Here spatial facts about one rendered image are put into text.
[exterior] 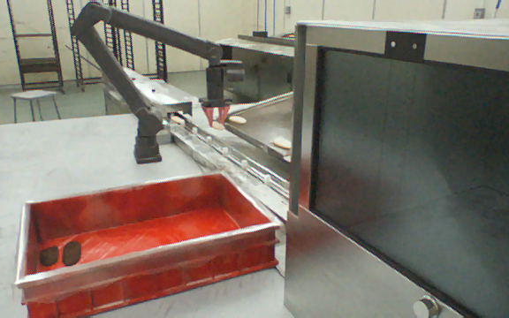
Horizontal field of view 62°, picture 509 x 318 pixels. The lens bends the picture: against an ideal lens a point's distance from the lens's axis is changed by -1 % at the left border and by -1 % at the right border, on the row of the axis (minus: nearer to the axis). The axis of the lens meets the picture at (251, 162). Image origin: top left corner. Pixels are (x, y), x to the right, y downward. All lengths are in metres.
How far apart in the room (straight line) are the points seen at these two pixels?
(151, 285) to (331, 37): 0.53
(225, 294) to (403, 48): 0.55
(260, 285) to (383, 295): 0.33
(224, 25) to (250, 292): 8.53
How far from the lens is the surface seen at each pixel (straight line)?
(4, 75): 8.39
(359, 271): 0.59
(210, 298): 0.82
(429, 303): 0.50
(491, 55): 0.41
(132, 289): 0.81
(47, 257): 0.99
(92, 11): 1.41
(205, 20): 9.01
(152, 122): 1.44
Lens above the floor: 1.32
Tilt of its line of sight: 20 degrees down
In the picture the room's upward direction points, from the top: straight up
